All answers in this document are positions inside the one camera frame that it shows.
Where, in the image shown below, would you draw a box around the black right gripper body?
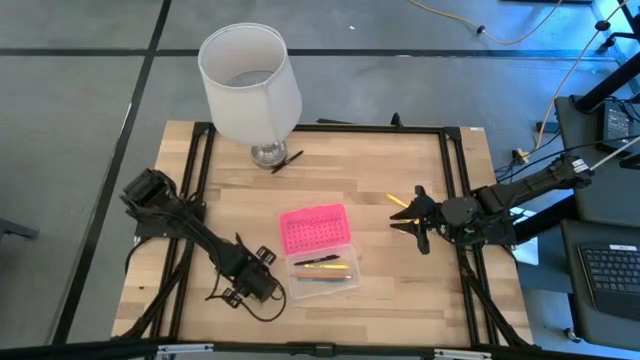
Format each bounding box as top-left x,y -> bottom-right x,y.
413,185 -> 444,256

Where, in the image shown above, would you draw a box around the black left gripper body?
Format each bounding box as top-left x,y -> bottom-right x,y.
229,257 -> 279,304

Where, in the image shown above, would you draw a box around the black pen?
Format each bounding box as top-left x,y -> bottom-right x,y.
270,149 -> 305,175
293,254 -> 341,267

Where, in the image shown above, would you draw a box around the pink lidded clear pencil box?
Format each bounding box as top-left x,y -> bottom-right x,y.
278,202 -> 362,301

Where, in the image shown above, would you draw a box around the black beam silver brackets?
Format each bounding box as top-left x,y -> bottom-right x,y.
0,338 -> 640,360

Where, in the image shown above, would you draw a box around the black diagonal support bar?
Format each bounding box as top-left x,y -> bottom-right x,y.
512,194 -> 576,245

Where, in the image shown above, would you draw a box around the white table lamp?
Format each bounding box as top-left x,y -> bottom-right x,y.
197,22 -> 304,170

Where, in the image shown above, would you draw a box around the grey desk with adapter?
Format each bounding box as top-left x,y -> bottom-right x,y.
553,94 -> 640,217

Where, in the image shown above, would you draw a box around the black keyboard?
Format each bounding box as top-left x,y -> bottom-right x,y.
577,242 -> 640,321

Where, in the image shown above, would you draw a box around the grey desk with keyboard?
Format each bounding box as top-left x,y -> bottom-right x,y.
559,218 -> 640,351

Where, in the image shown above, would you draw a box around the black power adapter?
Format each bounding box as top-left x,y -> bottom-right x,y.
601,101 -> 635,153

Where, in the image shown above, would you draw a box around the thick black stand bar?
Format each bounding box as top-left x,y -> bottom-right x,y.
572,52 -> 640,115

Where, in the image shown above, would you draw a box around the grey chair base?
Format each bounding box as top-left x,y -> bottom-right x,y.
0,217 -> 40,241

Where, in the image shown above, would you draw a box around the black stand leg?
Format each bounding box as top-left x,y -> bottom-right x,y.
593,0 -> 640,51

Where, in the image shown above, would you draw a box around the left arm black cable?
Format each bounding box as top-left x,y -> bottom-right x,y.
205,277 -> 288,323

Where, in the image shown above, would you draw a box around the black aluminium table frame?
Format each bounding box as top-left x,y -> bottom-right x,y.
112,119 -> 534,351

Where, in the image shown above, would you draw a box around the black floor cables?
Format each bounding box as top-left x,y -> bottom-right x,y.
494,134 -> 609,184

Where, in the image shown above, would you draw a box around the yellow floor cable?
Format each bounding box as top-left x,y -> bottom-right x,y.
407,0 -> 565,47

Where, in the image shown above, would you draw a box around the white cord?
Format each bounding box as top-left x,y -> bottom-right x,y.
589,134 -> 640,171

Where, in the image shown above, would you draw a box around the beige floor cable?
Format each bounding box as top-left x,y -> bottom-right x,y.
534,0 -> 632,151

